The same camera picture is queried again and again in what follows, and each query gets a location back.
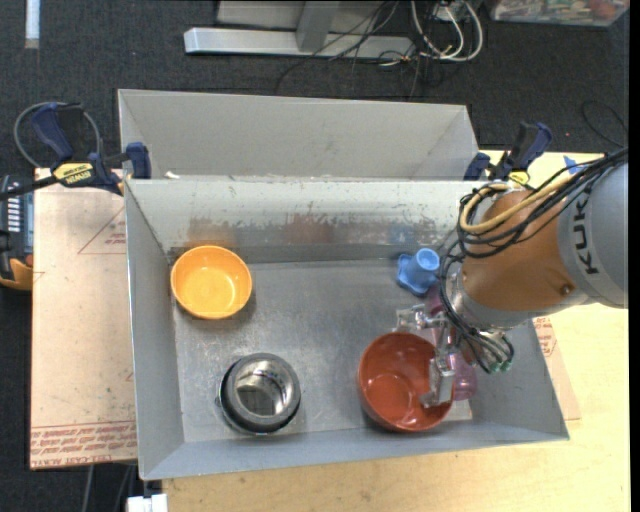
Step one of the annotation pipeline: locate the steel bowl with black rim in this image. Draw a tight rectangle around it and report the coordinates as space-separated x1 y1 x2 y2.
215 351 303 436

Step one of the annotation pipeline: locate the grey metal bin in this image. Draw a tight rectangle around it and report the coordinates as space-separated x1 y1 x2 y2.
117 88 571 482

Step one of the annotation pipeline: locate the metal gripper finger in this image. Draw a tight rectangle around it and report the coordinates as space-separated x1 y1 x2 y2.
396 304 447 331
418 356 458 408

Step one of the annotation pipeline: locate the blue plastic cup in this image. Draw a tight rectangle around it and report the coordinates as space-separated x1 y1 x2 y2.
395 247 442 296

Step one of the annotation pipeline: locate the red bowl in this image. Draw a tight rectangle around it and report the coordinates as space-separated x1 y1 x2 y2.
356 331 459 434

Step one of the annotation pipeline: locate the pink clear plastic cup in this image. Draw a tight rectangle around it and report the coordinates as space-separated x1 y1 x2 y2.
424 287 479 402

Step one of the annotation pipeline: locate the orange bowl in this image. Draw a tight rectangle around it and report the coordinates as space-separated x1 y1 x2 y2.
169 244 254 321

